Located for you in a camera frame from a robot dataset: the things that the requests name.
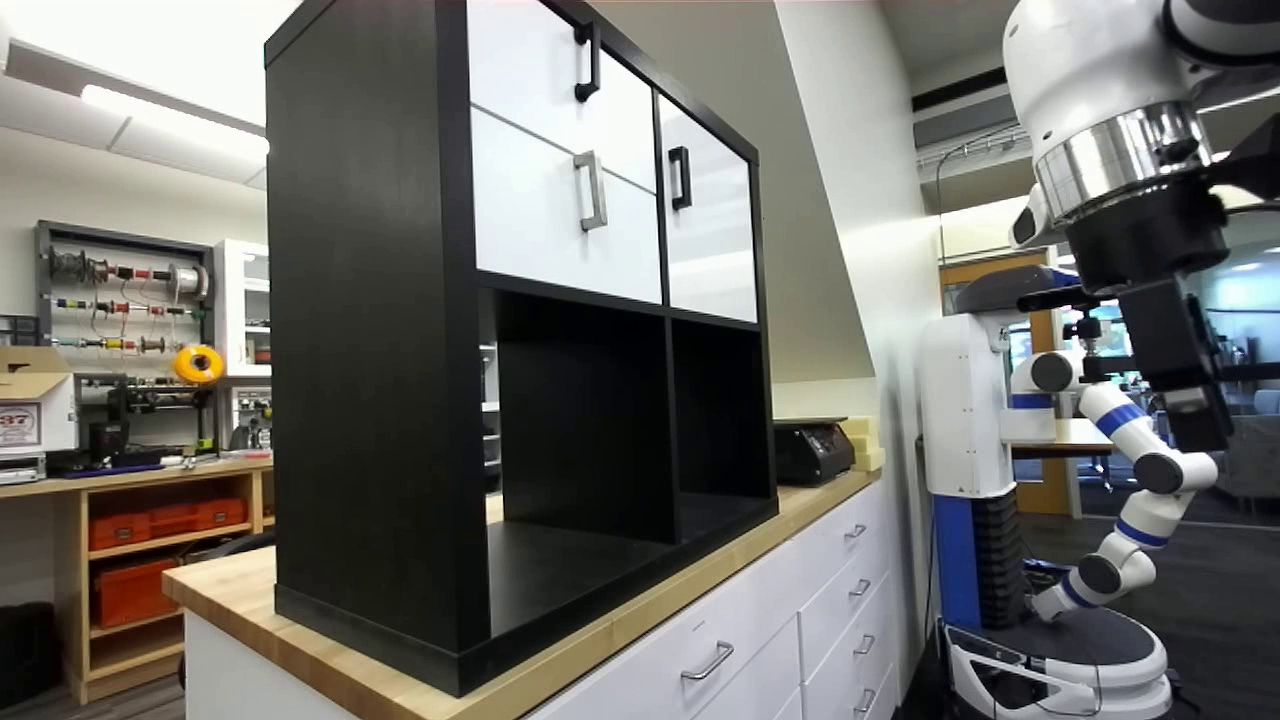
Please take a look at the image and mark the black box device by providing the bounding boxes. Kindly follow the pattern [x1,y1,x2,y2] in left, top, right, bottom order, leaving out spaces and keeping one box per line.
[773,410,860,492]

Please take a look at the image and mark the grey chair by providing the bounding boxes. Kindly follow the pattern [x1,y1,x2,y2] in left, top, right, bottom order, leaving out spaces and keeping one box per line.
[1217,410,1280,503]

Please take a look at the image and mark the black drawer handle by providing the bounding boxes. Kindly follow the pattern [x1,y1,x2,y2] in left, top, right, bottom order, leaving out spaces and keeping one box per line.
[572,18,602,106]

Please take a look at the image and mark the yellow roll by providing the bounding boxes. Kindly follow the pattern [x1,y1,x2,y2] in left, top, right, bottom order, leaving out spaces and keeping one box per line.
[170,340,231,390]

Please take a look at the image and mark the white ceiling duct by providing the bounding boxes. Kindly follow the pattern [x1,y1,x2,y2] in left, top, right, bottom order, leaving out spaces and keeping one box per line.
[0,35,270,193]

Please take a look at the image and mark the black door handle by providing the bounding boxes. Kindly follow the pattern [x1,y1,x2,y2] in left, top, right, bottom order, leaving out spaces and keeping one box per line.
[663,141,696,216]

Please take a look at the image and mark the white drawer with black handle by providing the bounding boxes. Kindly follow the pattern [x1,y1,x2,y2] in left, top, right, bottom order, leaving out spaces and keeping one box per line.
[464,0,659,194]

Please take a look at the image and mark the long orange storage bin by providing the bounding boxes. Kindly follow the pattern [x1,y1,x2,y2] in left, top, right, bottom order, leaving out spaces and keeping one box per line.
[85,494,251,554]

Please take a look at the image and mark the black benchtop machine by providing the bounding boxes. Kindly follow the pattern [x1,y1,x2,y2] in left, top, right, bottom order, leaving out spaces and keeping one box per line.
[75,376,221,479]

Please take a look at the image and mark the wooden workbench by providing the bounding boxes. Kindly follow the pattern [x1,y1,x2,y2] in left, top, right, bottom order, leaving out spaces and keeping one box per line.
[0,454,280,708]

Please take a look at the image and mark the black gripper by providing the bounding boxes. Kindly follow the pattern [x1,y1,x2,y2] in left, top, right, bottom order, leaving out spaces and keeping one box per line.
[1061,177,1240,454]

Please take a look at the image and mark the black floor bin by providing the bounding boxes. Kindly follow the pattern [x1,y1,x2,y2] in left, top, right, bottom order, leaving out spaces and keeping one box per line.
[0,599,65,711]

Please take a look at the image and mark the black cube shelf cabinet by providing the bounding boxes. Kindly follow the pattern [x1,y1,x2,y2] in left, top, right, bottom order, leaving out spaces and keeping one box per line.
[258,0,782,701]

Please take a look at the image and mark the white counter cabinet wood top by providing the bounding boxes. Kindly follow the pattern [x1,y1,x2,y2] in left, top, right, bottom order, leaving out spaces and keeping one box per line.
[158,453,913,720]

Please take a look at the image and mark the white glass wall cabinet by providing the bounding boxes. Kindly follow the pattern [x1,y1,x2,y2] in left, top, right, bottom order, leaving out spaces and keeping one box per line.
[215,234,274,381]

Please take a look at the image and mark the white cabinet door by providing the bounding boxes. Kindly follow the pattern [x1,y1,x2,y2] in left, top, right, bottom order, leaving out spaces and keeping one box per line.
[652,93,759,327]

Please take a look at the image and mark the grey tool pegboard rack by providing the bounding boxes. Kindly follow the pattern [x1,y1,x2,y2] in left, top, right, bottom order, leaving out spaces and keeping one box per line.
[33,216,222,369]

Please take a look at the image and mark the tall orange storage bin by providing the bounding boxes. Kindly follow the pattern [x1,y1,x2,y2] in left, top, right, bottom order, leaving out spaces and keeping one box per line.
[87,551,187,632]

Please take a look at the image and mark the white blue mobile robot base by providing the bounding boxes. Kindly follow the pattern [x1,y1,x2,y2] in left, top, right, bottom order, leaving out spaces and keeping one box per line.
[914,259,1176,720]

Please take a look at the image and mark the cardboard box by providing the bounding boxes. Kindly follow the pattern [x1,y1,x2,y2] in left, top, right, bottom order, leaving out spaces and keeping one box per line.
[0,342,78,465]

